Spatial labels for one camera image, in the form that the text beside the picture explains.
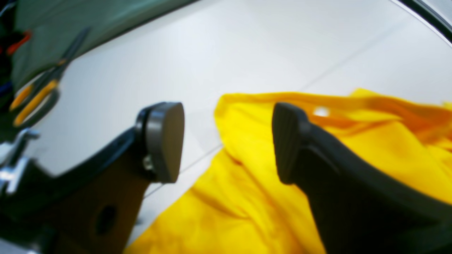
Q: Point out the orange handled scissors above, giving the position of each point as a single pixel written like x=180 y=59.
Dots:
x=36 y=100

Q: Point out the orange yellow t-shirt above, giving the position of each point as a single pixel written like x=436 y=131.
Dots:
x=239 y=205

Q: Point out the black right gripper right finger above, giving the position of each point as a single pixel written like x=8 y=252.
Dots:
x=357 y=209

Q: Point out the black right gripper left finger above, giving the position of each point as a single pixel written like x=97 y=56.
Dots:
x=92 y=207

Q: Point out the grey green cloth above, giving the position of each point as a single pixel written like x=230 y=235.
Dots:
x=54 y=24

